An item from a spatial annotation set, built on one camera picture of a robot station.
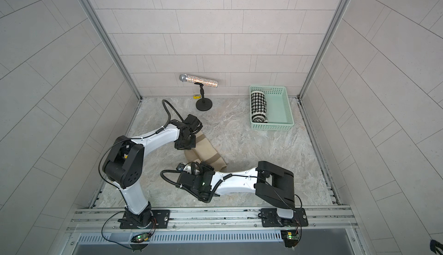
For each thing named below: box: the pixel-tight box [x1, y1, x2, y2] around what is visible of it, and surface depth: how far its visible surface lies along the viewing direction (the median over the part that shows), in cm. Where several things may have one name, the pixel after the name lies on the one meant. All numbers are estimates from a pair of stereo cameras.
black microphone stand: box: [194, 81, 213, 112], surface depth 114 cm
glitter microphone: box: [179, 73, 219, 88], surface depth 98 cm
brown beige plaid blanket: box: [184, 130, 228, 172], surface depth 89 cm
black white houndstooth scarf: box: [250, 91, 269, 123], surface depth 105 cm
